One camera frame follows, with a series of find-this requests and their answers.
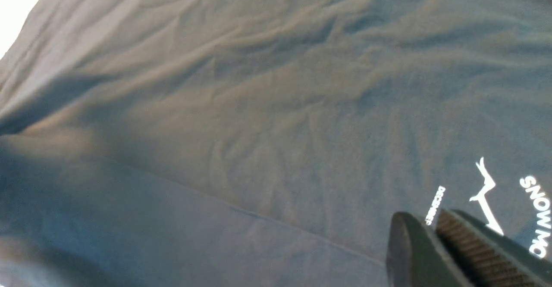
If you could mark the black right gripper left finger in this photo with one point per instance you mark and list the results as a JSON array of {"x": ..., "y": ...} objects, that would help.
[{"x": 416, "y": 257}]

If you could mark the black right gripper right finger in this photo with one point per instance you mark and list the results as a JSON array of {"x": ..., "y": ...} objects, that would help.
[{"x": 487, "y": 258}]

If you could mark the gray long-sleeved shirt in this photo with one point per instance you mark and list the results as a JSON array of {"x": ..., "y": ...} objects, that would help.
[{"x": 266, "y": 143}]

